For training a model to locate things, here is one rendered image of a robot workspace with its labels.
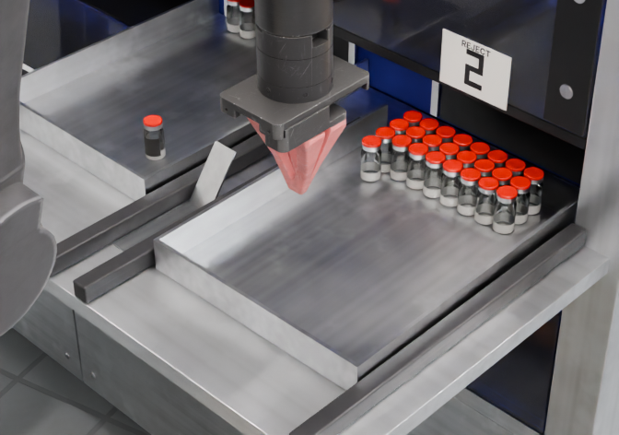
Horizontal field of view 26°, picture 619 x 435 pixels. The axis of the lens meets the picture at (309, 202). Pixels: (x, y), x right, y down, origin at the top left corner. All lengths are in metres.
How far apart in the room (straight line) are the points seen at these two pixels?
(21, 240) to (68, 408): 1.72
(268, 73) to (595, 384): 0.61
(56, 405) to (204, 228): 1.17
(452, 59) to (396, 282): 0.24
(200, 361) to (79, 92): 0.49
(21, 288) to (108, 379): 1.51
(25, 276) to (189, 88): 0.84
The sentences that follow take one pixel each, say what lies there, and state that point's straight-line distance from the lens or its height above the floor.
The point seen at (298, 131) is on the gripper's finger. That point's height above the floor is 1.16.
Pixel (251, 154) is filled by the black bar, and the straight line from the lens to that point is 1.44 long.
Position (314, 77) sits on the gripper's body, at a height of 1.19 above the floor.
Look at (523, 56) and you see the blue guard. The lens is 1.30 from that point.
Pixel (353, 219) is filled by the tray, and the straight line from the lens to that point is 1.36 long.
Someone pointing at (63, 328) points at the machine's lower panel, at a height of 0.19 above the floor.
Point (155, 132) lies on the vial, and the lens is 1.44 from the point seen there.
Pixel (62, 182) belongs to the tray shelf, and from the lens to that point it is 1.44.
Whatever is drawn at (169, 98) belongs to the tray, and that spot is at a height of 0.88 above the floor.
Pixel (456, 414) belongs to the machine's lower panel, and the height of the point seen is 0.55.
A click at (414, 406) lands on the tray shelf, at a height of 0.88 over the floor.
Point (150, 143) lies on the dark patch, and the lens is 1.44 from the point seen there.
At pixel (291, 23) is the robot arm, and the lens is 0.96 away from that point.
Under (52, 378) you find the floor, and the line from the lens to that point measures 2.51.
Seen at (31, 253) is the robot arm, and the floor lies 1.24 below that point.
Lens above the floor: 1.69
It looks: 36 degrees down
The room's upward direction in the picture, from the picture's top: straight up
